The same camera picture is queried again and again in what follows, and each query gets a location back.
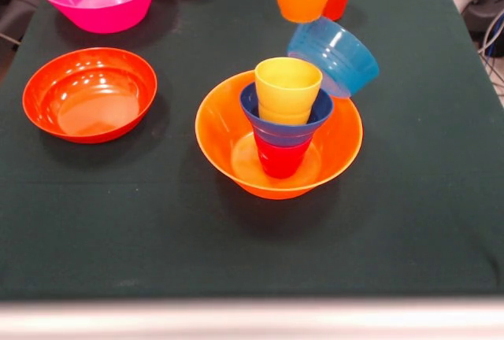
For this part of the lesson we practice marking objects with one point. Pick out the magenta cup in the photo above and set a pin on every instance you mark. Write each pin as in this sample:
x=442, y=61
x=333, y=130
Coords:
x=281, y=161

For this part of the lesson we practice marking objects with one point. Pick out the dark blue bowl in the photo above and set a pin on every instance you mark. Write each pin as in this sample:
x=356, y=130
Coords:
x=285, y=135

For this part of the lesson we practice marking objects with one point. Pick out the yellow cup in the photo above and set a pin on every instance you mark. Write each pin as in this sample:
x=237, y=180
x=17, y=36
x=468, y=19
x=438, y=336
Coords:
x=287, y=96

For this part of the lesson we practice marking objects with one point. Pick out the light blue bowl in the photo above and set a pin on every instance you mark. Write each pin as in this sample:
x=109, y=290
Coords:
x=338, y=60

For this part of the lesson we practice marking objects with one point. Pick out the shallow red-orange bowl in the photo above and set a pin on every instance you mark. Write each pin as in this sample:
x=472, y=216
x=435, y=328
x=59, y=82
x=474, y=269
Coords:
x=90, y=92

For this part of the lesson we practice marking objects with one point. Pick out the dark green tablecloth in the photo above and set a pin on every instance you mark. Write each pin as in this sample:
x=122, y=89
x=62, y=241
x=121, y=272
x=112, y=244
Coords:
x=118, y=218

